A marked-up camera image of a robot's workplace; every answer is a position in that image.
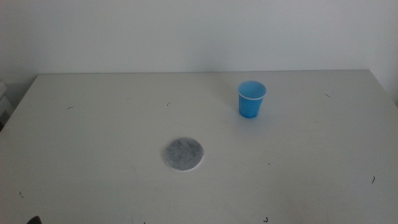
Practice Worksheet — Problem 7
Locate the blue plastic cup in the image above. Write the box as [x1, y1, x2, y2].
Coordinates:
[237, 80, 267, 119]

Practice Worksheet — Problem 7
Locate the round grey felt cup mat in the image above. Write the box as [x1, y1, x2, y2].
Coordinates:
[164, 137, 205, 172]

